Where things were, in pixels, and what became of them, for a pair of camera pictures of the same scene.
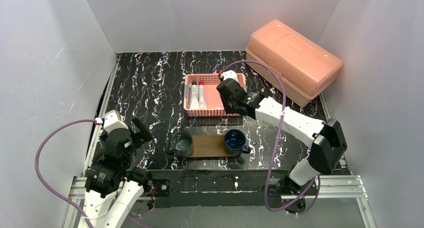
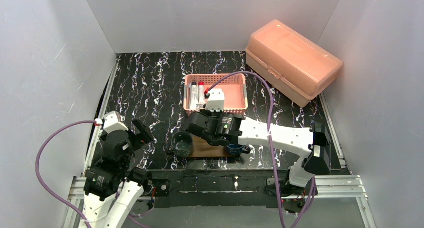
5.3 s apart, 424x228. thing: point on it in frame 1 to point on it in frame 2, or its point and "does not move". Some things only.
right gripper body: x=226 y=89 to x=205 y=128
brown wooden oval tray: x=209 y=146 does not move
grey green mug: x=182 y=144 does not move
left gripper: x=133 y=137 does not move
